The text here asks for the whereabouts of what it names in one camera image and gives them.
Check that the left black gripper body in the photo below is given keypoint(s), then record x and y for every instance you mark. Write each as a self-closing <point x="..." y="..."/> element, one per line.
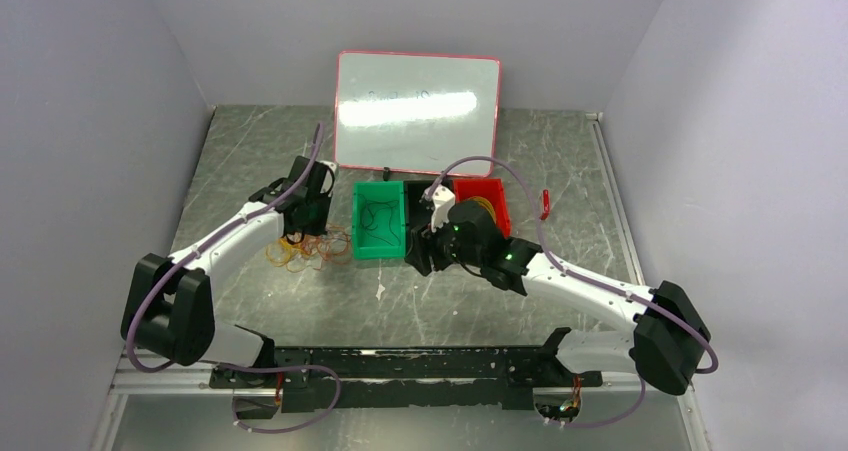
<point x="317" y="220"/>

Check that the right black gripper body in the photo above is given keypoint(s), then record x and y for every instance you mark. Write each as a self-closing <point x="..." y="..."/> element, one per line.
<point x="444" y="246"/>

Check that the black plastic bin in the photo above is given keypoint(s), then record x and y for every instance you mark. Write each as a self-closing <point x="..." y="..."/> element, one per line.
<point x="418" y="206"/>

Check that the green plastic bin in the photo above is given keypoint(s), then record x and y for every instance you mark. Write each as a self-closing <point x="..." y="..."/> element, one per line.
<point x="378" y="220"/>

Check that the red plastic bin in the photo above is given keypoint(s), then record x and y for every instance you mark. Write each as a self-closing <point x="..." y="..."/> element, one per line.
<point x="490" y="194"/>

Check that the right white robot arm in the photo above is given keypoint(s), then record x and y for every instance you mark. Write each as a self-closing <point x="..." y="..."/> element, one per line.
<point x="655" y="333"/>

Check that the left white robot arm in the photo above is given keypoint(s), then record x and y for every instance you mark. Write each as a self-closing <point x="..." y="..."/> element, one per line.
<point x="169" y="309"/>

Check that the pink framed whiteboard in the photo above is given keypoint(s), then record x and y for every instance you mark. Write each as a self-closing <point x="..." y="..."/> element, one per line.
<point x="416" y="113"/>

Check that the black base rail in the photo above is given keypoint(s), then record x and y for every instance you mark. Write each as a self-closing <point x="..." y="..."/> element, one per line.
<point x="402" y="377"/>

